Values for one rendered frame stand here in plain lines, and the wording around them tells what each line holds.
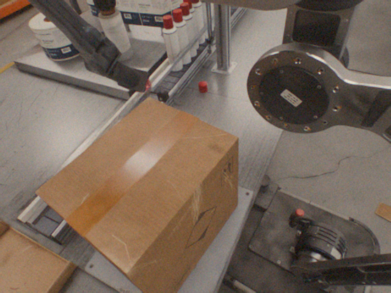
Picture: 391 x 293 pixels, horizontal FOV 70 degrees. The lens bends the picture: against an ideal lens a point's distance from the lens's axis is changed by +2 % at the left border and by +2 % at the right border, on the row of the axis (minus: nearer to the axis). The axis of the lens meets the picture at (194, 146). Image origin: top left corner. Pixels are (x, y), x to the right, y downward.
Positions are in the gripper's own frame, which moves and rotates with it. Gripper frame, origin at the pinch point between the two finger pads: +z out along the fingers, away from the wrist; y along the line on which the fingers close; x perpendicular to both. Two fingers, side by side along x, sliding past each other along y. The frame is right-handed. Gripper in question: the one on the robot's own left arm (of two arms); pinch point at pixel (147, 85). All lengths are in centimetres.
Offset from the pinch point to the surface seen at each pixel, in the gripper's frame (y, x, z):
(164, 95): -11.1, 2.3, -6.4
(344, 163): -78, 4, 117
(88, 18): 68, -30, 31
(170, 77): -0.5, -6.5, 12.4
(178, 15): -2.0, -26.7, 3.8
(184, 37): -3.2, -21.7, 10.0
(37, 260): -3, 53, -30
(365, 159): -89, -2, 122
